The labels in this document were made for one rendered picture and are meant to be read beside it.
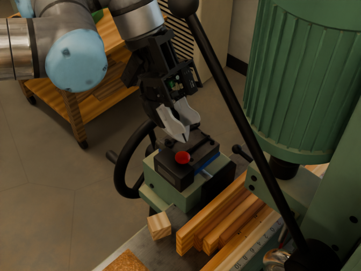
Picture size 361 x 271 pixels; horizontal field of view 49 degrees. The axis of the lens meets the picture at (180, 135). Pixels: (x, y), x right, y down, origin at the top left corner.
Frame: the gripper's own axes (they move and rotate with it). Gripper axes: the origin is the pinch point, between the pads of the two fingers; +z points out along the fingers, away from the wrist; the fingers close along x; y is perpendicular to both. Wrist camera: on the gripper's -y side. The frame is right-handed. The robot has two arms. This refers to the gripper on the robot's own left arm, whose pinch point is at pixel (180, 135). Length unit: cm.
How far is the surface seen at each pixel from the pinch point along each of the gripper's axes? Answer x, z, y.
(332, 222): 0.8, 10.6, 28.6
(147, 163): -3.1, 7.0, -12.0
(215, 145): 8.0, 8.0, -2.2
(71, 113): 21, 21, -122
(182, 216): -4.4, 18.2, -4.5
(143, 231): -12.6, 16.5, -7.4
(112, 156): -3.4, 8.8, -28.8
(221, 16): 118, 14, -110
